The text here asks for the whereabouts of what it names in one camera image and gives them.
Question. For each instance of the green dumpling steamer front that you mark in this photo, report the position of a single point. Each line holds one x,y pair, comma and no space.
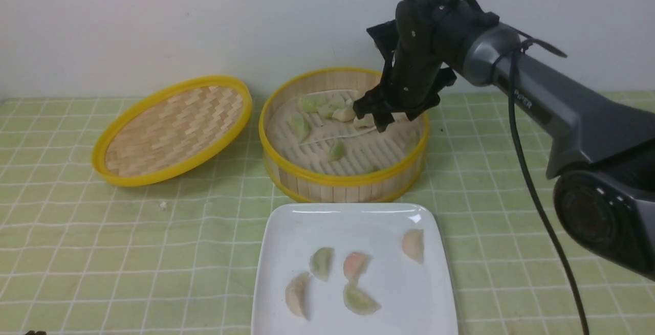
337,151

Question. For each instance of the green dumpling upper left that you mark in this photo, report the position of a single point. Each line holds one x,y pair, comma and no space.
310,104

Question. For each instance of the pale green dumpling upper middle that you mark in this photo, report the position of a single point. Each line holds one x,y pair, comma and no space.
327,107

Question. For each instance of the beige dumpling steamer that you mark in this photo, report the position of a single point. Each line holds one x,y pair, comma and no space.
366,122

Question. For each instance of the green dumpling plate bottom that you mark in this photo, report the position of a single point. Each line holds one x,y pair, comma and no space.
358,301

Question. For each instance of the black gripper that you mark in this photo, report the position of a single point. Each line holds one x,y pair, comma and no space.
411,81

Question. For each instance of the green dumpling steamer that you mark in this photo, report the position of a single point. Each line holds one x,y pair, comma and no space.
300,126
337,151

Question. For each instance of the green checked tablecloth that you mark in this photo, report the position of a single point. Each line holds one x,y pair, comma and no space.
80,256

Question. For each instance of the beige dumpling plate left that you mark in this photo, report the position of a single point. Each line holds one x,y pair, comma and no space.
295,295

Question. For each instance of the yellow rimmed bamboo steamer basket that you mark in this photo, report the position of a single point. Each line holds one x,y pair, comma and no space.
310,187

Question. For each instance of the yellow rimmed woven steamer lid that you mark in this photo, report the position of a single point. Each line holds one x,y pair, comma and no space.
172,131

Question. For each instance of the peach dumpling plate corner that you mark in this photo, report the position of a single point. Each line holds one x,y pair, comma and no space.
413,245

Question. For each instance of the dark object bottom left corner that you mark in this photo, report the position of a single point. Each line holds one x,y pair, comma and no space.
32,332

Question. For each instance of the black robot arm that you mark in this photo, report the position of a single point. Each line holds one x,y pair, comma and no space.
602,151

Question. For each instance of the green dumpling steamer left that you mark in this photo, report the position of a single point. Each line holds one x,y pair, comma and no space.
300,126

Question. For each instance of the pink dumpling on plate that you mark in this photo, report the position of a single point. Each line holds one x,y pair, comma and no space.
355,264

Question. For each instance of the beige dumpling in steamer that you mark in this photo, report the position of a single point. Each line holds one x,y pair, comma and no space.
344,114

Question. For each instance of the green dumpling on plate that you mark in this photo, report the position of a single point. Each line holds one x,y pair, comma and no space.
321,263

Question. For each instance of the white square plate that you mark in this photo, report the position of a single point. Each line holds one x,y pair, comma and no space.
415,298

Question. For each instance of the white mesh steamer liner cloth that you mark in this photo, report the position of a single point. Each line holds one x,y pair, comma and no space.
364,146

